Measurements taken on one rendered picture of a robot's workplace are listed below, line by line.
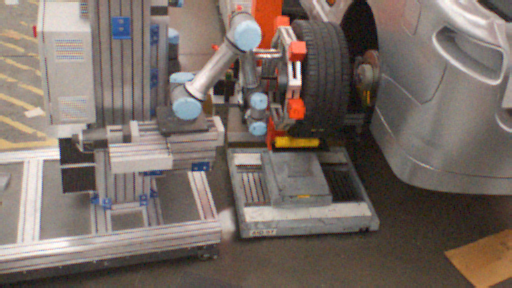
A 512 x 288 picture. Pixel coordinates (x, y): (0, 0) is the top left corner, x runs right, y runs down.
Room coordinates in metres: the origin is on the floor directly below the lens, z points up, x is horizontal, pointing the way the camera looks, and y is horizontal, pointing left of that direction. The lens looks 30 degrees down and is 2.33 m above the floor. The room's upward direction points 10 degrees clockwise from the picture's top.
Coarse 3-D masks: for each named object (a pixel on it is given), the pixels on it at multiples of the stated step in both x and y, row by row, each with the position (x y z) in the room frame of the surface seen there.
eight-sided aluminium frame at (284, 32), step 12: (276, 36) 2.99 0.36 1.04; (288, 36) 2.91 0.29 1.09; (276, 48) 3.08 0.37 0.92; (288, 60) 2.68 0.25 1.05; (288, 72) 2.64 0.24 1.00; (288, 84) 2.60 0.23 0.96; (300, 84) 2.62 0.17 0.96; (276, 96) 3.00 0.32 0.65; (288, 96) 2.59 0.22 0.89; (276, 108) 2.93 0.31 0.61; (276, 120) 2.79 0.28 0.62; (288, 120) 2.60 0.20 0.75
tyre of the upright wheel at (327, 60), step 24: (312, 24) 2.91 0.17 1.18; (336, 24) 2.98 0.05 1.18; (312, 48) 2.72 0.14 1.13; (336, 48) 2.77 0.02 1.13; (312, 72) 2.63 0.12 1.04; (336, 72) 2.67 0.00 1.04; (312, 96) 2.58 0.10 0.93; (336, 96) 2.63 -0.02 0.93; (312, 120) 2.60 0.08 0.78; (336, 120) 2.63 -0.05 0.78
